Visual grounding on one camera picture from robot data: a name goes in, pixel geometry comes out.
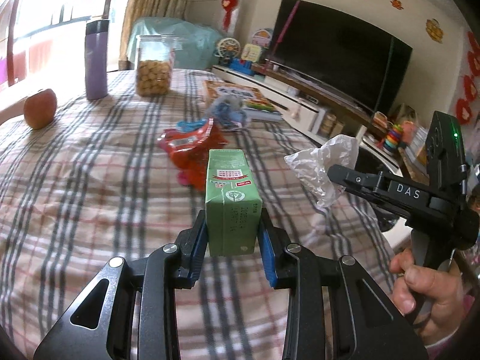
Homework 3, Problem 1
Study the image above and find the person's right hand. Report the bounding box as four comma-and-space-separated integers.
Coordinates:
390, 249, 465, 345

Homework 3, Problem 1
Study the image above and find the red apple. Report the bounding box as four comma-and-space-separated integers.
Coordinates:
24, 88, 57, 130

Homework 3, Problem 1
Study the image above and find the blue cheese stick wrapper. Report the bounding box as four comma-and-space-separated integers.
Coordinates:
176, 119, 208, 133

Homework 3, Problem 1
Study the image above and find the red snack bag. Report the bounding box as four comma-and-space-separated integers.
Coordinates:
159, 118, 228, 192

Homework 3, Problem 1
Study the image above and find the blue white wrapper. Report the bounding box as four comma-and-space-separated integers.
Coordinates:
205, 95, 249, 131

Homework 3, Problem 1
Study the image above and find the colourful children's book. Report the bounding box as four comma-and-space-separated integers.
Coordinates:
203, 80, 283, 122

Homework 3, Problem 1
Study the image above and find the white TV cabinet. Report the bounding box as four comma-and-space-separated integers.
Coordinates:
211, 65, 401, 176

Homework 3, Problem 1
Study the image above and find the toy ferris wheel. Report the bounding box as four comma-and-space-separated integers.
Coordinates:
215, 37, 241, 67

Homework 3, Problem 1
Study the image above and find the green milk carton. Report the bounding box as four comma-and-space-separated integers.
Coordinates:
205, 149, 263, 257

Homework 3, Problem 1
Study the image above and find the black television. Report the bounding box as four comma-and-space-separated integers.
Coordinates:
267, 0, 413, 114

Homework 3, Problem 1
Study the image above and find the purple thermos bottle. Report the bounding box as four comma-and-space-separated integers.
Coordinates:
85, 19, 109, 100

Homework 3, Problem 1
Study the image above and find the teal plastic covered furniture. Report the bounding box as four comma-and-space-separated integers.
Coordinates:
126, 17, 224, 70

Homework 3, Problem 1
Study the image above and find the plaid tablecloth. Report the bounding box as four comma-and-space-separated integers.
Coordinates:
1, 70, 394, 359

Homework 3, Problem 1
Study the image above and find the clear jar of biscuits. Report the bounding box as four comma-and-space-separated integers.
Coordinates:
135, 34, 176, 97

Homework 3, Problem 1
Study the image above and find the yellow toy telephone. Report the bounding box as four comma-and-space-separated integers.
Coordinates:
241, 43, 263, 63

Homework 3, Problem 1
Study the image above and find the rainbow stacking ring toy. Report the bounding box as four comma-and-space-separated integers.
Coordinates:
382, 124, 404, 155

